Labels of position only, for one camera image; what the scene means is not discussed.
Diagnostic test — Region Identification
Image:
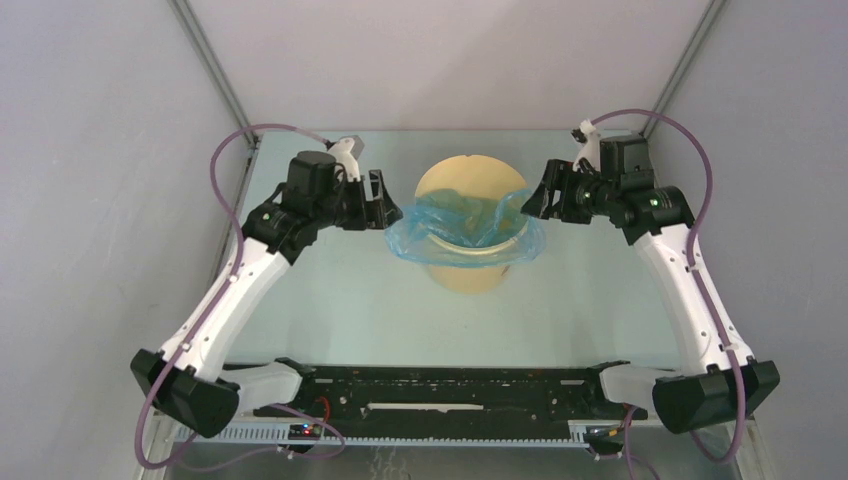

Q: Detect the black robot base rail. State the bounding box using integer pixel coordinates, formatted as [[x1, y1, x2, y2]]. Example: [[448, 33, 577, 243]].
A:
[[289, 365, 627, 439]]

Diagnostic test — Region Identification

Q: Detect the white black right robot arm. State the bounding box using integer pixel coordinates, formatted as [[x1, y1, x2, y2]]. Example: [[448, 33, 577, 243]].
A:
[[522, 130, 781, 434]]

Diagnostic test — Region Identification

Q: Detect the blue plastic trash bag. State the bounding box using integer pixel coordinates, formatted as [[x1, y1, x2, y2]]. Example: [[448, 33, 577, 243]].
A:
[[385, 189, 546, 268]]

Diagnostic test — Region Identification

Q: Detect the aluminium corner frame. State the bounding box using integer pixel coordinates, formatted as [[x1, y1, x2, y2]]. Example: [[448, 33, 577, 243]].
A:
[[167, 0, 251, 128], [653, 0, 729, 114]]

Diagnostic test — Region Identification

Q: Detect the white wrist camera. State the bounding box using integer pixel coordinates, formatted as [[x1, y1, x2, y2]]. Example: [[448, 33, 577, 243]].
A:
[[327, 135, 365, 182], [571, 120, 601, 173]]

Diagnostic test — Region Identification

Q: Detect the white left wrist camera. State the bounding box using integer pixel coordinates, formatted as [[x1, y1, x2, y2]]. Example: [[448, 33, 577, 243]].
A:
[[327, 135, 365, 182]]

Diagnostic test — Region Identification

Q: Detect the yellow printed trash bin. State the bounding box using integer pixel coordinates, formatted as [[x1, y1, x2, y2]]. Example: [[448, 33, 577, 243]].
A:
[[415, 155, 527, 294]]

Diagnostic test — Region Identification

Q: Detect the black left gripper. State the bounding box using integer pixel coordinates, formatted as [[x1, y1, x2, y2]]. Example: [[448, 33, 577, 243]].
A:
[[314, 170, 403, 231]]

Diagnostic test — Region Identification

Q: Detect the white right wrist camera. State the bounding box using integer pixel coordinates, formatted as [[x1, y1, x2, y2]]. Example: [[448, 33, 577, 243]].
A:
[[571, 120, 601, 173]]

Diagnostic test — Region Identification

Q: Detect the aluminium corner frame left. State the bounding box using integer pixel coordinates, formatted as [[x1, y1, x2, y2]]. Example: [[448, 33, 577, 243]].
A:
[[167, 0, 251, 128]]

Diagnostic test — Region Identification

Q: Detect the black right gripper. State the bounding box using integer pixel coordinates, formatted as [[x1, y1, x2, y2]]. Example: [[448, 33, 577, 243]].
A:
[[520, 159, 618, 225]]

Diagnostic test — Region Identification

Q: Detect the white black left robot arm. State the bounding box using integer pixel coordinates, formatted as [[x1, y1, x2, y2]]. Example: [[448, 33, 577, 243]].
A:
[[131, 151, 402, 438]]

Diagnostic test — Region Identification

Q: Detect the aluminium corner frame right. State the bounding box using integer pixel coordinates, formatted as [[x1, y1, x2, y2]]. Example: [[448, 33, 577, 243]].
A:
[[653, 0, 729, 114]]

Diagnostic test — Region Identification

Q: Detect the small lit circuit board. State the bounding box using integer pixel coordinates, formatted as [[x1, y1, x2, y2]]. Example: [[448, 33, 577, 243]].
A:
[[287, 424, 323, 441]]

